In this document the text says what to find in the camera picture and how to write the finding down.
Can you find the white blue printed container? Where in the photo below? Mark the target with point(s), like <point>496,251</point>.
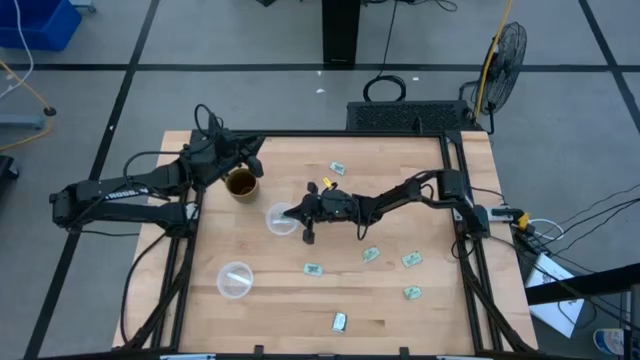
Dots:
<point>607,341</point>

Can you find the black pillar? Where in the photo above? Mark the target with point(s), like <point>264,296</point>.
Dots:
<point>341,31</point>

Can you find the silver bar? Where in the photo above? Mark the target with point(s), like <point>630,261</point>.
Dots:
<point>465,357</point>
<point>187,357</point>

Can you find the black beam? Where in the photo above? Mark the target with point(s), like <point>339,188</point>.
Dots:
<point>600,282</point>

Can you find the black round floor puck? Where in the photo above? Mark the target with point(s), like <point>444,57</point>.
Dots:
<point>49,111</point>

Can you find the white sweetener packet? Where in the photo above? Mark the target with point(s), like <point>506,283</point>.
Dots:
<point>239,278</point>
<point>279,218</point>

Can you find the black computer case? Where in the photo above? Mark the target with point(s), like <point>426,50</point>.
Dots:
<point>410,116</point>

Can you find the black aluminium table frame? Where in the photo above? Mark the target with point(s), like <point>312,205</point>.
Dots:
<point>350,133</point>

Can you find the clear plastic bowl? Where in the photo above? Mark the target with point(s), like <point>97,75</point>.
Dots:
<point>275,228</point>
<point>225,290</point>

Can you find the black floor foot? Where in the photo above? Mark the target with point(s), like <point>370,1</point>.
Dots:
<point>7,167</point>

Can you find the white paper booklet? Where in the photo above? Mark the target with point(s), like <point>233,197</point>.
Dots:
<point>550,272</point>

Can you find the black clamp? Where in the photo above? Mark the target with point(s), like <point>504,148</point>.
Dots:
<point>404,352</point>
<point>258,351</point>

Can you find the blue plastic bin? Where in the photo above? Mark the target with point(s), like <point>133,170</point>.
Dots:
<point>40,25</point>

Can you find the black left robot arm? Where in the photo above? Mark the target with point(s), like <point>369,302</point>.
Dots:
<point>150,177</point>

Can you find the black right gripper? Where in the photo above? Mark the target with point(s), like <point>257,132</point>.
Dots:
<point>330,206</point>

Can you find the black post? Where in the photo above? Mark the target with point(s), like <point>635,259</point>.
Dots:
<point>631,325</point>

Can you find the black floor fan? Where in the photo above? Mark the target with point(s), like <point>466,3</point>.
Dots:
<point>505,65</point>

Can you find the yellow plug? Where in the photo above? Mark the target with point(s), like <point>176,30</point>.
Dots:
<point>523,221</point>

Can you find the yellow tag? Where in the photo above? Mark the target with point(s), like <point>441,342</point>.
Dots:
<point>327,182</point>

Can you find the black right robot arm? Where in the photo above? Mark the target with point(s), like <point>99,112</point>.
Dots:
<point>395,195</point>

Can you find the brown ceramic mug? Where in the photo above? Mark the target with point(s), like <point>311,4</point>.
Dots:
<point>242,183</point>

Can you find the grey power strip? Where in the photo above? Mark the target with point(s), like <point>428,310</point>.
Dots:
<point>500,213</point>

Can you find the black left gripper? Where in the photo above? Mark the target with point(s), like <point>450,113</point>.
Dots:
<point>235,150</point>

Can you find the grey metal base leg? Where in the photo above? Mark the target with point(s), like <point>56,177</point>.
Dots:
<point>20,122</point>

